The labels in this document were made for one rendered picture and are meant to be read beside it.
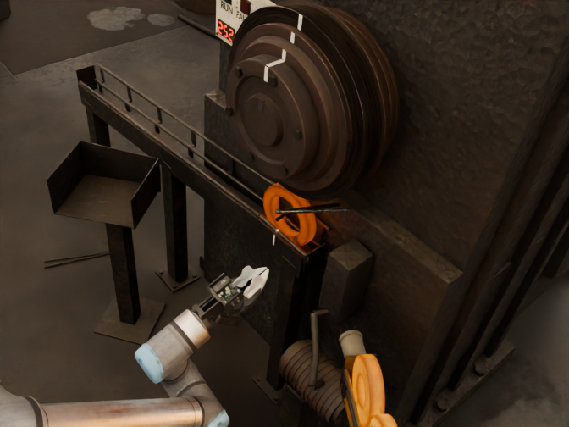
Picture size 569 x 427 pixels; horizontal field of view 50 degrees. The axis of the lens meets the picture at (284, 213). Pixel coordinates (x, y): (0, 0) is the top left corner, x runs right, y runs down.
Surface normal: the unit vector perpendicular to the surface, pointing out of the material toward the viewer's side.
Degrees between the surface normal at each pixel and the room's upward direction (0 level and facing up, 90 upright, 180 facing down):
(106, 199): 5
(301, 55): 29
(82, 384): 1
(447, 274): 0
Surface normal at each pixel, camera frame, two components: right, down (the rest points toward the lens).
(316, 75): 0.05, -0.11
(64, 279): 0.08, -0.73
